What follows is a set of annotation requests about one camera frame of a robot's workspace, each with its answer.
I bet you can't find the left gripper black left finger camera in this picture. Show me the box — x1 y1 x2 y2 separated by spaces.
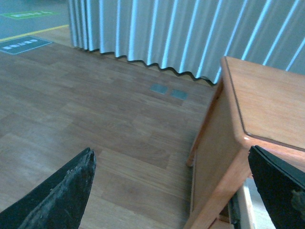
0 148 96 229

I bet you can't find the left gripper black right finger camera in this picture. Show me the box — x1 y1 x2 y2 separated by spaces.
248 146 305 229

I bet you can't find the wooden drawer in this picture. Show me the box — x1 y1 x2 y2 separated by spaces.
228 178 275 229

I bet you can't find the light wooden nightstand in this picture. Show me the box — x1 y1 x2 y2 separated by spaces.
185 56 305 229

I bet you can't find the near floor sign sticker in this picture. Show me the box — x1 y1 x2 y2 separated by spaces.
0 36 52 55

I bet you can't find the pale blue pleated curtain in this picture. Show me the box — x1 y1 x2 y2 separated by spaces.
68 0 305 83

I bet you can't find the far green floor sticker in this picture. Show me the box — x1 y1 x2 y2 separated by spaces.
1 10 59 20

